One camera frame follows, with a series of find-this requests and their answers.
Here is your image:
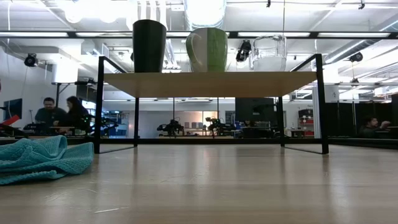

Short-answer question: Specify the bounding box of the green and white mug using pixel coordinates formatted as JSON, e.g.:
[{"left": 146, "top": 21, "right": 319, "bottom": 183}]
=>
[{"left": 185, "top": 27, "right": 229, "bottom": 73}]

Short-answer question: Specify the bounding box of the tall black cup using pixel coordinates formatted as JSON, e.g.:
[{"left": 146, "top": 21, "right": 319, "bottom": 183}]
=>
[{"left": 132, "top": 19, "right": 168, "bottom": 73}]

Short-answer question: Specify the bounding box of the clear glass cup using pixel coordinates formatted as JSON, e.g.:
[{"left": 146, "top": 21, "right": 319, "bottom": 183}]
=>
[{"left": 248, "top": 34, "right": 288, "bottom": 72}]

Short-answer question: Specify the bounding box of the wooden shelf with black legs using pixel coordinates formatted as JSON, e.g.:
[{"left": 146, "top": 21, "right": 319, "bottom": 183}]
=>
[{"left": 94, "top": 53, "right": 330, "bottom": 156}]

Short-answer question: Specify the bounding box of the black monitor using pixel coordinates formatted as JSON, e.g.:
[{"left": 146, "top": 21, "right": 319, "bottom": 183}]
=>
[{"left": 234, "top": 97, "right": 277, "bottom": 127}]

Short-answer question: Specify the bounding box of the person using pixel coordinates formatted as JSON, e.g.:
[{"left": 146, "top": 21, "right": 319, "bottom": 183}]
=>
[
  {"left": 57, "top": 95, "right": 91, "bottom": 133},
  {"left": 34, "top": 96, "right": 68, "bottom": 128},
  {"left": 357, "top": 115, "right": 392, "bottom": 139}
]

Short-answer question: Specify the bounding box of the teal cloth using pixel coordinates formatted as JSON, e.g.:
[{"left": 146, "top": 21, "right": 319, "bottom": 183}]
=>
[{"left": 0, "top": 134, "right": 95, "bottom": 186}]

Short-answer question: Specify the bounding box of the red flat object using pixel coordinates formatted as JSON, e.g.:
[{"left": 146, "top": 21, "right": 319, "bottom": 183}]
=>
[{"left": 0, "top": 114, "right": 21, "bottom": 127}]

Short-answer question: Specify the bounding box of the black metal table frame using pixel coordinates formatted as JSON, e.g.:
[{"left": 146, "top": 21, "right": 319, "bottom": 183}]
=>
[{"left": 0, "top": 135, "right": 398, "bottom": 150}]

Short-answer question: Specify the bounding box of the black overhead camera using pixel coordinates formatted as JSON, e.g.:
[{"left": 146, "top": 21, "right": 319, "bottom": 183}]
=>
[{"left": 235, "top": 39, "right": 252, "bottom": 63}]

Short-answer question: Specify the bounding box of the black ceiling camera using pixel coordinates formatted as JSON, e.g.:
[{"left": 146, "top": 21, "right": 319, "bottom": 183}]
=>
[
  {"left": 348, "top": 51, "right": 364, "bottom": 63},
  {"left": 24, "top": 52, "right": 40, "bottom": 68}
]

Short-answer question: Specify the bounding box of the dark wall screen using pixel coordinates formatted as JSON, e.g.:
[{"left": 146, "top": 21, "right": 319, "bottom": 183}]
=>
[{"left": 2, "top": 98, "right": 24, "bottom": 121}]

